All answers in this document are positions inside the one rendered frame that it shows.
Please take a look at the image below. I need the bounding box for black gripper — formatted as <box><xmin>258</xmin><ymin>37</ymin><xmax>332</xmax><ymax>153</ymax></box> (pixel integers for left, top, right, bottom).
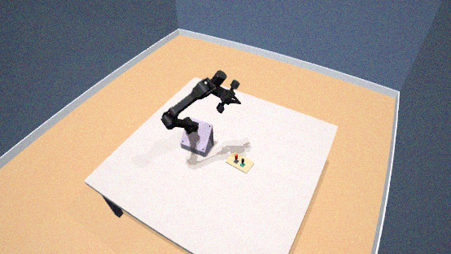
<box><xmin>214</xmin><ymin>79</ymin><xmax>241</xmax><ymax>113</ymax></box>

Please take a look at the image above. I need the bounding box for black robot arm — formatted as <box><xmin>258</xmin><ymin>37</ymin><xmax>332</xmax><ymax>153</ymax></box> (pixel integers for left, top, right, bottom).
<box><xmin>161</xmin><ymin>70</ymin><xmax>233</xmax><ymax>134</ymax></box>

